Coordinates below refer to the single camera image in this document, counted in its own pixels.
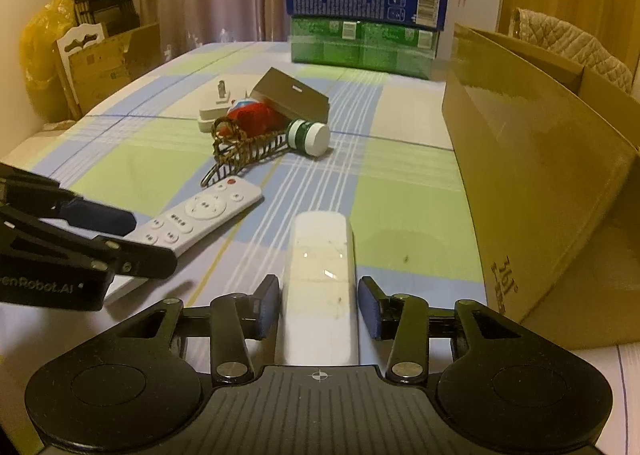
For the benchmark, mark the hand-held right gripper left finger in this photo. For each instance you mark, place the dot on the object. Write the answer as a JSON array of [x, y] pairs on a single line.
[[267, 307]]

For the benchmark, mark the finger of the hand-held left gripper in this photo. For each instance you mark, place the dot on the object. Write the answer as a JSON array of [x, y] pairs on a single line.
[[140, 260], [100, 219]]

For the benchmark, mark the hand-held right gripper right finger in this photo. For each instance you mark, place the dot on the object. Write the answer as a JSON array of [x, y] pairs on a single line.
[[370, 307]]

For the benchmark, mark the plain white remote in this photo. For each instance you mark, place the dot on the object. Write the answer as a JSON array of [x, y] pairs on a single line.
[[320, 285]]

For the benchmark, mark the white remote with buttons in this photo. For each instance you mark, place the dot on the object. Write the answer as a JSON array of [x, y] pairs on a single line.
[[200, 211]]

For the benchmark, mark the large cardboard box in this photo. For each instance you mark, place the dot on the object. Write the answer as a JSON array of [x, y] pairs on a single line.
[[525, 160]]

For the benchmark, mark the gold router box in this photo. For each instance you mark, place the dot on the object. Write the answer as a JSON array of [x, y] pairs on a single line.
[[295, 95]]

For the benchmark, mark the small brown cardboard box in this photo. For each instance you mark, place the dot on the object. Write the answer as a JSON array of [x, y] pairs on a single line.
[[100, 72]]

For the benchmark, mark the white three-pin plug adapter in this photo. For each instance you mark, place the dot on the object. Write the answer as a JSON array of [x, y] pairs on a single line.
[[212, 111]]

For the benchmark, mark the green jar with white lid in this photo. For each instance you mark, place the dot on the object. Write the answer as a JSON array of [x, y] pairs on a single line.
[[312, 137]]

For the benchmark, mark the white cutout cardboard panel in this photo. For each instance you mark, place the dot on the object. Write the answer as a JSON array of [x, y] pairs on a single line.
[[80, 37]]

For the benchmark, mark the red toy figure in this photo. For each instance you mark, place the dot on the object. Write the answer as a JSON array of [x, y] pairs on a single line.
[[255, 117]]

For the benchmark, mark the yellow plastic bag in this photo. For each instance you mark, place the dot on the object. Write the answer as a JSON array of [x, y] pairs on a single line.
[[40, 45]]

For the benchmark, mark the light green carton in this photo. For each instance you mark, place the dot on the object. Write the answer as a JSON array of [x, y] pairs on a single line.
[[350, 47]]

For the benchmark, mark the beige quilted cloth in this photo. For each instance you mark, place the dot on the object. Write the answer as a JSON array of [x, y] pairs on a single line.
[[575, 42]]

